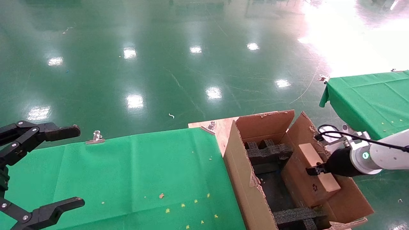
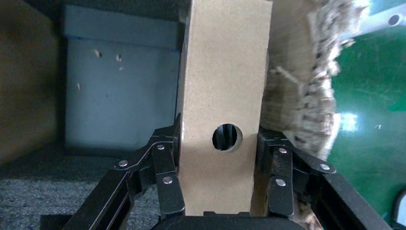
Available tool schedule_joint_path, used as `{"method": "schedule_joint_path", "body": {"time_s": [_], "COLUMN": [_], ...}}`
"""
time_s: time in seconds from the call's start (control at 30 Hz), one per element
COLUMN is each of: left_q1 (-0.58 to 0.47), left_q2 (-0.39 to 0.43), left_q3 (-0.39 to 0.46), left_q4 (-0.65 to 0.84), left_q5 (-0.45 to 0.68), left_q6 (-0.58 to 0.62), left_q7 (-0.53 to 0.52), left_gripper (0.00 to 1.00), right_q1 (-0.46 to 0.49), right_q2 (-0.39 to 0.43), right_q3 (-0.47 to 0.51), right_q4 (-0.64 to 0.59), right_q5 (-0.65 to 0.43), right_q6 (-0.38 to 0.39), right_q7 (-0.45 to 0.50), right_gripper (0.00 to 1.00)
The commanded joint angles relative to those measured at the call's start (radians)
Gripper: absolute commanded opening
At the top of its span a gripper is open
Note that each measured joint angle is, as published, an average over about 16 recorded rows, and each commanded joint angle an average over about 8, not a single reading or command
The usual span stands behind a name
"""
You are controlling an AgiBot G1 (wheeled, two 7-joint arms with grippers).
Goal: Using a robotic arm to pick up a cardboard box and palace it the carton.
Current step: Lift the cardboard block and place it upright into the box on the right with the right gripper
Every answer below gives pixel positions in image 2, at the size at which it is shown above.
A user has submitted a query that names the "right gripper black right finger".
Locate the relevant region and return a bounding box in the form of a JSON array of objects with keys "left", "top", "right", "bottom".
[{"left": 255, "top": 125, "right": 392, "bottom": 230}]

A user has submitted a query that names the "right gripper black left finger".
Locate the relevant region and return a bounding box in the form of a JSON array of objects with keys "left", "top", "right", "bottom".
[{"left": 62, "top": 114, "right": 186, "bottom": 230}]

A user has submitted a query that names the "small cardboard box with hole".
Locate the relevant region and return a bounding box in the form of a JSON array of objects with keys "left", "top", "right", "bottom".
[{"left": 175, "top": 0, "right": 274, "bottom": 217}]

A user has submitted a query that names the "large open cardboard carton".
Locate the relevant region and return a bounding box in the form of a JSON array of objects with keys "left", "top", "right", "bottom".
[{"left": 0, "top": 0, "right": 370, "bottom": 230}]

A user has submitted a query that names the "black foam insert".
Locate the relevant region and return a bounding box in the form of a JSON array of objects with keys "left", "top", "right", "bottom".
[{"left": 0, "top": 147, "right": 164, "bottom": 230}]

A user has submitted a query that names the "green table cloth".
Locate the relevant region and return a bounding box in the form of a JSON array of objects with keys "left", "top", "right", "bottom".
[{"left": 389, "top": 94, "right": 406, "bottom": 112}]

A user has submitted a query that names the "white metal table leg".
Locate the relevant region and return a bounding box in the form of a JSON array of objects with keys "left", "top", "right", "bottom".
[{"left": 341, "top": 11, "right": 406, "bottom": 40}]

